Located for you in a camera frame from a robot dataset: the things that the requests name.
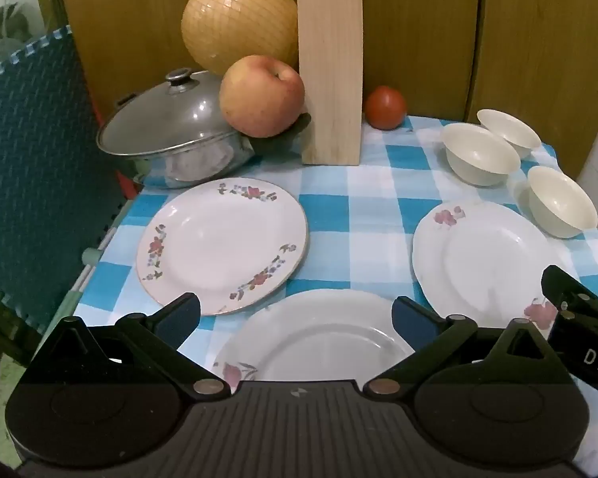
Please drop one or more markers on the plain cream bowl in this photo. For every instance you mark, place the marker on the plain cream bowl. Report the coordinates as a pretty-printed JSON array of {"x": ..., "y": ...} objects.
[
  {"x": 560, "y": 204},
  {"x": 478, "y": 153},
  {"x": 509, "y": 128}
]

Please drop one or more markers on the blue white checkered tablecloth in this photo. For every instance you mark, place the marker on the blue white checkered tablecloth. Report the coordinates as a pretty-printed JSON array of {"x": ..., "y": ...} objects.
[{"x": 364, "y": 199}]

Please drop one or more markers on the yellow pomelo in net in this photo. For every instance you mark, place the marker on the yellow pomelo in net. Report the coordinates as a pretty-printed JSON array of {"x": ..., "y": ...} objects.
[{"x": 236, "y": 15}]

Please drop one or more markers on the scalloped white plate pink flowers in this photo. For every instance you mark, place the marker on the scalloped white plate pink flowers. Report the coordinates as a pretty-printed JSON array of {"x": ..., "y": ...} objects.
[{"x": 483, "y": 264}]

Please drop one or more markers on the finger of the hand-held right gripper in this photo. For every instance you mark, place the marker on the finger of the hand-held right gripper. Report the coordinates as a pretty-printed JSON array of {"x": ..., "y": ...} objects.
[{"x": 570, "y": 291}]

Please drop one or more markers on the wooden knife block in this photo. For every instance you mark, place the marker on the wooden knife block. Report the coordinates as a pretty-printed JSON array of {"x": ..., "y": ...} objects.
[{"x": 331, "y": 84}]

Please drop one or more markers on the white plate with pink flower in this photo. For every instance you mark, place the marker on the white plate with pink flower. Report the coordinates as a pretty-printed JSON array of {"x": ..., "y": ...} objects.
[{"x": 314, "y": 338}]

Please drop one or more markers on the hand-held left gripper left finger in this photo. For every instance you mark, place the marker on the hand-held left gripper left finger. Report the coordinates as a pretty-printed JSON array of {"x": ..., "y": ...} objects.
[{"x": 180, "y": 314}]

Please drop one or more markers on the leaf patterned curtain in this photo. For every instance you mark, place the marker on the leaf patterned curtain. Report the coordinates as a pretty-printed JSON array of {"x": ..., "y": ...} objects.
[{"x": 7, "y": 25}]

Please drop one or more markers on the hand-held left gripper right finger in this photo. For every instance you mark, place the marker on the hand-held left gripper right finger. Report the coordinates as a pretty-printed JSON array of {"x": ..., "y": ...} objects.
[{"x": 412, "y": 319}]

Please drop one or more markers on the red tomato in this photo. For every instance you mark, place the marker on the red tomato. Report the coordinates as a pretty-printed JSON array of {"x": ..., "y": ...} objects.
[{"x": 385, "y": 108}]

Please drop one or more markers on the green foam mat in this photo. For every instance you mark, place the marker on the green foam mat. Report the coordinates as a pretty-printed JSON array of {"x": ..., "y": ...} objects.
[{"x": 35, "y": 174}]

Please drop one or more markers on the red-yellow apple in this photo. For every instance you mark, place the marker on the red-yellow apple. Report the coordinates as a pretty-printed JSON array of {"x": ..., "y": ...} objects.
[{"x": 261, "y": 94}]

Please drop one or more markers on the gold-rimmed floral plate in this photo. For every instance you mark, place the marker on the gold-rimmed floral plate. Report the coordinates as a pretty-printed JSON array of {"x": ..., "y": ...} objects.
[{"x": 219, "y": 244}]

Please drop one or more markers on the light green table frame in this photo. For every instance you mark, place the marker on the light green table frame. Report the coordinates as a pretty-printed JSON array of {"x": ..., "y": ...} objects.
[{"x": 95, "y": 255}]

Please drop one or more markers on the steel cooking pot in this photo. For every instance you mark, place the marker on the steel cooking pot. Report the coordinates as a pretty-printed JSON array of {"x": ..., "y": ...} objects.
[{"x": 199, "y": 162}]

